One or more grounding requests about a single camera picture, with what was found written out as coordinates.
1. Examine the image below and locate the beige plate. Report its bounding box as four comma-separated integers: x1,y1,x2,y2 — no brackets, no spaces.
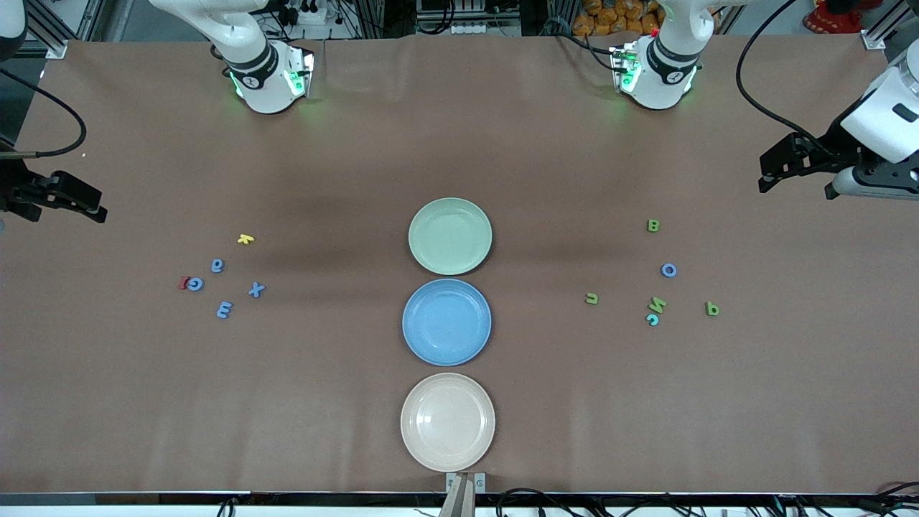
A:
400,372,496,472

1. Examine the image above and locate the black floor cable bundle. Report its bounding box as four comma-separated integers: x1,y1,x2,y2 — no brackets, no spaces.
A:
495,487,726,517

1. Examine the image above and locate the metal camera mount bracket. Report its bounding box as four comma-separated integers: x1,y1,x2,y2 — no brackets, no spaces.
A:
445,472,487,517

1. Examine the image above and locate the blue plate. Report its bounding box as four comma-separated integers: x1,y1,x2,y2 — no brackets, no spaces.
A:
402,279,493,367

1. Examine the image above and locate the white power strip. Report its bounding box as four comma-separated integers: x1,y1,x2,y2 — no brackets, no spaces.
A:
451,20,519,37
284,0,335,26

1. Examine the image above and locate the green plate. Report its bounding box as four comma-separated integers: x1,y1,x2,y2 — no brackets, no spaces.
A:
409,197,493,276

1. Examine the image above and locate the orange packets pile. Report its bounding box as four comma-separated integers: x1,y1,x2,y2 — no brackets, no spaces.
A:
573,0,663,38

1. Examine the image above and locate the red plush object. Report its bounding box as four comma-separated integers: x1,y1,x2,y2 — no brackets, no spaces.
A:
803,0,873,34

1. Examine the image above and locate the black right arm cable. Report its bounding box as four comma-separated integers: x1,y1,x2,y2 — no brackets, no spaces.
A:
0,68,88,159

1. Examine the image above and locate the aluminium frame post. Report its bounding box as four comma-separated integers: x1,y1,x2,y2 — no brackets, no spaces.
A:
862,0,919,51
11,0,70,60

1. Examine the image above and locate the black base cable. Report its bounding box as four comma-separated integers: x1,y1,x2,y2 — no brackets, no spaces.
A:
556,29,618,73
209,43,235,80

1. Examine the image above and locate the brown table cover sheet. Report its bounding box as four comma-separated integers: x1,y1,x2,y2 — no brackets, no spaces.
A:
0,32,919,496

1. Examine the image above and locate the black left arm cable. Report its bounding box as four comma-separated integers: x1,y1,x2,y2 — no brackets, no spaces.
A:
735,0,839,156

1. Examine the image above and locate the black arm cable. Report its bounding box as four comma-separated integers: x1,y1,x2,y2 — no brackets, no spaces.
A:
0,68,88,159
735,0,839,156

